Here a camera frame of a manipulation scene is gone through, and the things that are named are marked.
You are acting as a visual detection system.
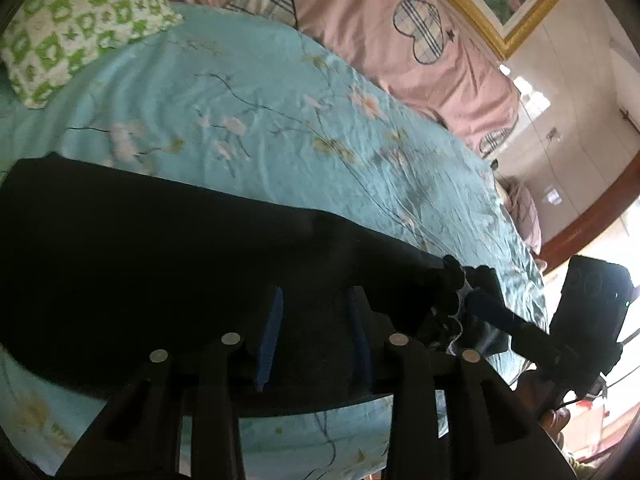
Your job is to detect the black pants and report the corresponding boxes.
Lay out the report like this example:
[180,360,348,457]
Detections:
[0,152,516,418]

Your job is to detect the person's right hand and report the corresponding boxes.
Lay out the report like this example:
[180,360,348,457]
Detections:
[514,368,572,453]

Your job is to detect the pink cloth beside bed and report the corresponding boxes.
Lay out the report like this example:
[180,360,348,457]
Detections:
[496,181,542,255]

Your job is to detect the pink quilt with plaid hearts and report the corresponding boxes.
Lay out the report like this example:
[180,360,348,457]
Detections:
[176,0,518,158]

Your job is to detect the light blue floral bedsheet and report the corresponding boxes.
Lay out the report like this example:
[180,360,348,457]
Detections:
[1,4,547,479]

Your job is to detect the green white checkered pillow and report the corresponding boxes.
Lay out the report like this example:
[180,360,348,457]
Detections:
[1,0,182,108]

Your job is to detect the black cable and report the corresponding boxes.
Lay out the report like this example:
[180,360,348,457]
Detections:
[554,326,640,413]

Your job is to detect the brown wooden door frame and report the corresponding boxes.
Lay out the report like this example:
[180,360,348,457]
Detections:
[539,153,640,275]

